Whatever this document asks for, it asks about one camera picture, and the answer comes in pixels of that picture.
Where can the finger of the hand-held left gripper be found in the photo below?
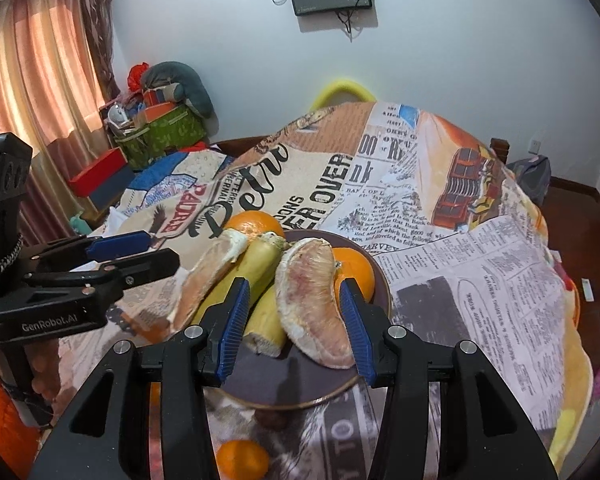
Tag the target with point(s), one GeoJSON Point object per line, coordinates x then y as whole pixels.
{"type": "Point", "coordinates": [145, 265]}
{"type": "Point", "coordinates": [120, 244]}

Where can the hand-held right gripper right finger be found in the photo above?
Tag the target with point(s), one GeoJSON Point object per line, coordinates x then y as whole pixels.
{"type": "Point", "coordinates": [357, 330]}

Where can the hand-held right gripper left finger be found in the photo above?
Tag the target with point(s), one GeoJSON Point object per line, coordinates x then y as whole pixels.
{"type": "Point", "coordinates": [232, 330]}

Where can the banana piece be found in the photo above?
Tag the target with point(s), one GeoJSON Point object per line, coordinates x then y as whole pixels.
{"type": "Point", "coordinates": [267, 320]}
{"type": "Point", "coordinates": [245, 270]}

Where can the peeled pomelo segment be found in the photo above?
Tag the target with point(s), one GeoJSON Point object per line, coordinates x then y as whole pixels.
{"type": "Point", "coordinates": [312, 300]}
{"type": "Point", "coordinates": [210, 275]}

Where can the medium orange with stem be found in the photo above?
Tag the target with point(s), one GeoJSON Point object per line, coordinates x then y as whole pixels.
{"type": "Point", "coordinates": [357, 270]}

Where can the dark purple plate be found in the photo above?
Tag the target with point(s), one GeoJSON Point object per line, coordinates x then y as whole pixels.
{"type": "Point", "coordinates": [300, 385]}

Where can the large orange with sticker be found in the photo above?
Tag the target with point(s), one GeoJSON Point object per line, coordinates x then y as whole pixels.
{"type": "Point", "coordinates": [252, 224]}

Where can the red and grey box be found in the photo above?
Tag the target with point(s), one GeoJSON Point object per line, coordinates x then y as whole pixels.
{"type": "Point", "coordinates": [100, 175]}

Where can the newspaper printed blanket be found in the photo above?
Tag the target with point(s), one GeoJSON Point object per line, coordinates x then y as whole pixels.
{"type": "Point", "coordinates": [455, 270]}

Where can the green patterned storage bag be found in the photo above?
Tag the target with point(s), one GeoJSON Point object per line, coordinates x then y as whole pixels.
{"type": "Point", "coordinates": [165, 135]}

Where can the small mandarin orange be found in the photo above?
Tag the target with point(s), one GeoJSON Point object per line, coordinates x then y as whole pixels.
{"type": "Point", "coordinates": [242, 460]}

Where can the orange cardboard box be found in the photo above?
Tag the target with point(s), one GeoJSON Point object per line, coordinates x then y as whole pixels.
{"type": "Point", "coordinates": [157, 105]}

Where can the red plastic bag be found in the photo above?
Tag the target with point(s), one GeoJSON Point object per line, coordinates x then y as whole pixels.
{"type": "Point", "coordinates": [137, 75]}

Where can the grey plush pillow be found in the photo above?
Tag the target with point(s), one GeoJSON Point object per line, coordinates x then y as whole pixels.
{"type": "Point", "coordinates": [185, 80]}

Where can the orange pink curtain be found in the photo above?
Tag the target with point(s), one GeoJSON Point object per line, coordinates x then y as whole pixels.
{"type": "Point", "coordinates": [35, 75]}

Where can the dark brown curtain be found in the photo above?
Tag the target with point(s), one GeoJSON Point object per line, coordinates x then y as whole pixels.
{"type": "Point", "coordinates": [100, 30]}

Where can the grey bag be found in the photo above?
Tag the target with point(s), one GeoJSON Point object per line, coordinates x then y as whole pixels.
{"type": "Point", "coordinates": [530, 180]}

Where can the wooden bed post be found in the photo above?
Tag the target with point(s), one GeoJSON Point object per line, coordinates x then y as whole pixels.
{"type": "Point", "coordinates": [500, 150]}

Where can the wall outlet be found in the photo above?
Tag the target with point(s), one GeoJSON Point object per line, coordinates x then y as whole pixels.
{"type": "Point", "coordinates": [535, 146]}

